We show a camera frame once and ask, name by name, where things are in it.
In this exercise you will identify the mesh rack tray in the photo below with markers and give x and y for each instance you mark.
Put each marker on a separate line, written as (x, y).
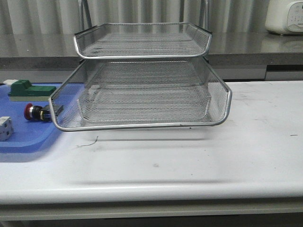
(116, 107)
(164, 76)
(142, 40)

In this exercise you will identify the red emergency stop button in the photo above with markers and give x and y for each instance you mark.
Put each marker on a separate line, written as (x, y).
(37, 113)

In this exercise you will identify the grey stone counter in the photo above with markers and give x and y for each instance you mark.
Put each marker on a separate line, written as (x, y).
(56, 51)

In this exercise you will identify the blue plastic tray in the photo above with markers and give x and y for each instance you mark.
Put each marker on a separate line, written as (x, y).
(28, 136)

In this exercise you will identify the white circuit breaker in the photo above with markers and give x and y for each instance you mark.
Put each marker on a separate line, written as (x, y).
(6, 128)

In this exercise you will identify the white appliance on counter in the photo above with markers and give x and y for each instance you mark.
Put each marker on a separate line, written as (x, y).
(285, 17)

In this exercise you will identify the green terminal block switch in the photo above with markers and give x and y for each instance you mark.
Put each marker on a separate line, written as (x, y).
(24, 90)

